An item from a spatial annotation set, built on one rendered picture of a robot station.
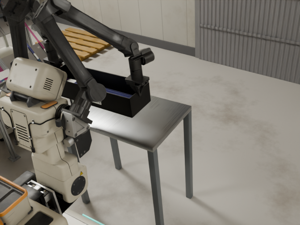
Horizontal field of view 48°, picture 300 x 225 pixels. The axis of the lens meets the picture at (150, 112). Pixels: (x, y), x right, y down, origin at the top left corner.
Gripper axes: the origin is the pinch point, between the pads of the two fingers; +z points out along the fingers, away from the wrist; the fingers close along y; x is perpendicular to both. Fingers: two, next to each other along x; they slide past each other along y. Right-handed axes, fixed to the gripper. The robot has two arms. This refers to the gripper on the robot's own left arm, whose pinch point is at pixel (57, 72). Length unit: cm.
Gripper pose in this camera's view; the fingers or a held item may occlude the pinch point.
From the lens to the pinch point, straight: 202.7
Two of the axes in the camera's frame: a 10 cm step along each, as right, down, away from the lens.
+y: -8.4, -2.4, 4.8
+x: -5.3, 5.2, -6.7
